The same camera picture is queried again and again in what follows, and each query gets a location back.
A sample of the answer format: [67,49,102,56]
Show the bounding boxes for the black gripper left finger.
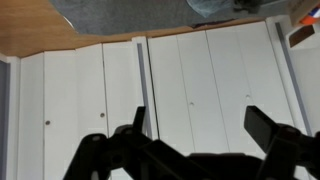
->
[63,106,201,180]

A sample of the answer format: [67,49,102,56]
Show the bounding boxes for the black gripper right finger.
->
[244,105,320,180]

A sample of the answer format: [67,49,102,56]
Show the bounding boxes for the white cabinet with doors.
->
[14,35,159,180]

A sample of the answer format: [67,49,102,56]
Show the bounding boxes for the white furniture unit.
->
[266,14,320,141]

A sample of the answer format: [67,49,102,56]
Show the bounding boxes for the white cabinet doors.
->
[146,20,303,180]

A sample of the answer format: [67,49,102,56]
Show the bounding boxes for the dark brown rectangular panel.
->
[288,24,316,48]

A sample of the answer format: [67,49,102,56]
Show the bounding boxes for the orange white object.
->
[299,8,320,26]

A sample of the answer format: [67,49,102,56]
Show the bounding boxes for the cardboard box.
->
[286,0,320,27]

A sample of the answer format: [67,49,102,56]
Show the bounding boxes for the gray tufted futon mattress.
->
[49,0,289,36]

